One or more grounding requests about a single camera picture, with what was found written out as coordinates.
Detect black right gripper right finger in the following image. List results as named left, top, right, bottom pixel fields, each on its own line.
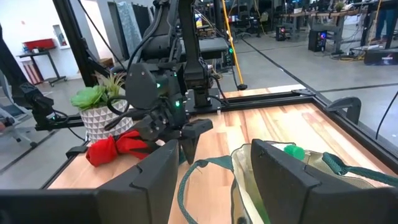
left=251, top=139, right=323, bottom=224

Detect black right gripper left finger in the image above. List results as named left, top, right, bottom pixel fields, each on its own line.
left=98, top=139, right=180, bottom=224

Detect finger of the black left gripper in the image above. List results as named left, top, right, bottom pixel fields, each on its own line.
left=181, top=136, right=200, bottom=166

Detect red and black gardening gloves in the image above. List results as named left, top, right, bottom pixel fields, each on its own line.
left=85, top=129, right=156, bottom=167

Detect beige green-trimmed gardening bag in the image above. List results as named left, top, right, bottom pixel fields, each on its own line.
left=177, top=141, right=398, bottom=224

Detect succulent in white pot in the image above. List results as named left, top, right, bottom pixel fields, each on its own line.
left=70, top=73, right=134, bottom=144

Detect black side table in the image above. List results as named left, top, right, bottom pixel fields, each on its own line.
left=180, top=37, right=229, bottom=62

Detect grey patterned panel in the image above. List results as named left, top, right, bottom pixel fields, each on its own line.
left=107, top=1, right=153, bottom=60

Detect black device with green light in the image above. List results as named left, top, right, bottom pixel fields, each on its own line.
left=19, top=82, right=81, bottom=131

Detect black computer tower under desk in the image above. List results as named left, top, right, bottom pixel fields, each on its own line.
left=275, top=25, right=287, bottom=42

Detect computer tower with coloured lights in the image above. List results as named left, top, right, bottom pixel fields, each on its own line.
left=307, top=29, right=328, bottom=53

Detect grey office chair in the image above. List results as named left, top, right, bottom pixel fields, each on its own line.
left=0, top=71, right=38, bottom=149

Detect black rolling cart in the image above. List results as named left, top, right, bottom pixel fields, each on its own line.
left=17, top=49, right=68, bottom=88

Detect red bin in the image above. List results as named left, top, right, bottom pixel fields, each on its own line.
left=23, top=38, right=57, bottom=52

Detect black equipment case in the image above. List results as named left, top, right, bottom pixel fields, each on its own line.
left=363, top=48, right=398, bottom=66

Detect workbench with wooden top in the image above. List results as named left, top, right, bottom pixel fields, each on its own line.
left=281, top=8, right=363, bottom=55

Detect person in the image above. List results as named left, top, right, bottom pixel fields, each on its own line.
left=374, top=8, right=398, bottom=43

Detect yellow cable with black ball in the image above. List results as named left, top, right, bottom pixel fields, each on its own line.
left=221, top=0, right=249, bottom=91

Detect black frame clamp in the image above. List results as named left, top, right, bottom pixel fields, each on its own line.
left=65, top=144, right=90, bottom=159
left=324, top=96, right=363, bottom=125

